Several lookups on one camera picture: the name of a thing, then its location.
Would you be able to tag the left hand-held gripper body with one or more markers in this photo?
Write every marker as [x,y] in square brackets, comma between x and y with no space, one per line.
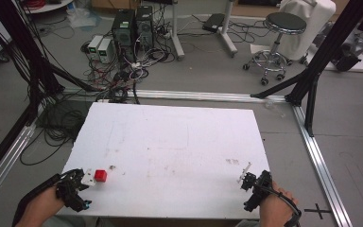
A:
[71,192]

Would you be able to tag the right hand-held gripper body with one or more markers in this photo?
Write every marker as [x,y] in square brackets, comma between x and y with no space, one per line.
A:
[258,189]

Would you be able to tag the red cube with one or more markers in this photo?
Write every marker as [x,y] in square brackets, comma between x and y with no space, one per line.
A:
[100,176]

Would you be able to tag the person's right hand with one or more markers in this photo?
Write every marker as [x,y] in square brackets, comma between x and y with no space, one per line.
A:
[277,208]

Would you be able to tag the person's left hand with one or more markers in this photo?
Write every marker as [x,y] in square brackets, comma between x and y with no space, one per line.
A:
[39,206]

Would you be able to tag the person's grey trousers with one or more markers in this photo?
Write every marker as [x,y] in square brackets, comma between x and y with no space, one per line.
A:
[75,221]

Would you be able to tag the white power supply unit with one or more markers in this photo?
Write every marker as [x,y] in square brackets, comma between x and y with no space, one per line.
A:
[94,45]
[104,49]

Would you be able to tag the white table stand leg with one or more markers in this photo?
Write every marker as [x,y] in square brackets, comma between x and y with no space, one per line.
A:
[228,34]
[176,38]

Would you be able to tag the large black computer tower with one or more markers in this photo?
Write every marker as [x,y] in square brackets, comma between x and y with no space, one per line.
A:
[124,31]

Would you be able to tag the black machine on white board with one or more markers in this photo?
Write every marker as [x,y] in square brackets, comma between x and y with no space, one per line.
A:
[346,56]

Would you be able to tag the black round stool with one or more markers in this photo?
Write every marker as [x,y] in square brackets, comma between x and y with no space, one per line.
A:
[285,23]

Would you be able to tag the flat black box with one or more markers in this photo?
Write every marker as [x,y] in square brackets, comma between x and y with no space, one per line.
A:
[213,22]

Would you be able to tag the clear plastic bag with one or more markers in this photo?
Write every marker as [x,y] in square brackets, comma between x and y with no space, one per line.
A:
[82,17]

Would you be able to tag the slim black computer tower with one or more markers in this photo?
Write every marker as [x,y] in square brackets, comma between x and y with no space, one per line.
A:
[145,26]

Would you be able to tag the white cloth-covered chair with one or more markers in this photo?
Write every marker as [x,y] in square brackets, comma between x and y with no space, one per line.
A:
[318,19]

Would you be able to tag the round white table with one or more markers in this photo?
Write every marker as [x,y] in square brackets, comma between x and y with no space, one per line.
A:
[48,5]

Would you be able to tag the black low frame bar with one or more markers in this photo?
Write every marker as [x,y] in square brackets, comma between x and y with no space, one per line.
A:
[4,145]

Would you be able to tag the long aluminium floor rail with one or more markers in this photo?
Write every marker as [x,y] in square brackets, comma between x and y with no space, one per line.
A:
[201,95]

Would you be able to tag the black short frame strut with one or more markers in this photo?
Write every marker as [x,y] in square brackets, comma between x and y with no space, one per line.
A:
[311,107]

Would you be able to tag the black diagonal frame brace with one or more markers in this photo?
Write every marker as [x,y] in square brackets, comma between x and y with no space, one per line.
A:
[279,85]

